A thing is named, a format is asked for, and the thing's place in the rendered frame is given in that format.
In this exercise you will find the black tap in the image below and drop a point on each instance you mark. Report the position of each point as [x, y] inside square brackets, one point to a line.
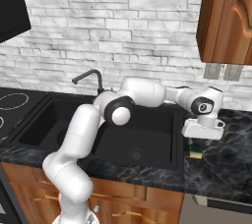
[95, 72]

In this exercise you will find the black extractor hood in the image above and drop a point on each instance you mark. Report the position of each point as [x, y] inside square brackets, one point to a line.
[11, 11]

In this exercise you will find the black sink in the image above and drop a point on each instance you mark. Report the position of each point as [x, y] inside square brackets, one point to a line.
[147, 136]

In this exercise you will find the green and yellow sponge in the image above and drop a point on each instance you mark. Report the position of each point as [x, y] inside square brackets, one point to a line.
[197, 149]

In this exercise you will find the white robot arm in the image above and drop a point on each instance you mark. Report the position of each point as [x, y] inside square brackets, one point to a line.
[82, 129]

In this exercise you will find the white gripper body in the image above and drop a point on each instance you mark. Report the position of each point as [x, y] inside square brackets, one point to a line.
[201, 132]

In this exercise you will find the wooden panel under sink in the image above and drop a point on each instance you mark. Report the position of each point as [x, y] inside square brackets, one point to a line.
[131, 190]

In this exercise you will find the grey dishwasher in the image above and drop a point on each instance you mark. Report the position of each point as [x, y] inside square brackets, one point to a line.
[216, 211]

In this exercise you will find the wooden cupboard door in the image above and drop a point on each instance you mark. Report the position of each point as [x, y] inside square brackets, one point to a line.
[29, 210]
[144, 213]

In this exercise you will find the grey wall socket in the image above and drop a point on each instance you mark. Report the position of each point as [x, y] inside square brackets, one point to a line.
[212, 71]
[233, 72]

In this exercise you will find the black hob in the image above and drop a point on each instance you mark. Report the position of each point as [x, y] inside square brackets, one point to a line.
[16, 110]

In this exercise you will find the wooden wall cupboard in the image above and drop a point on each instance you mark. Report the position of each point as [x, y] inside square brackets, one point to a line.
[226, 18]

